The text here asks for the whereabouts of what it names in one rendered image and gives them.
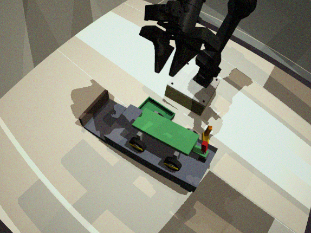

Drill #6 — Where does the small green trolley with black wheels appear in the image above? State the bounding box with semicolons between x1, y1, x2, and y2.
129;108;209;171

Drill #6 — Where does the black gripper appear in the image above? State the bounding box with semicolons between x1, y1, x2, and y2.
139;2;221;77

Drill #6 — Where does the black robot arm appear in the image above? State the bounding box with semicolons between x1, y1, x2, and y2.
144;0;257;88

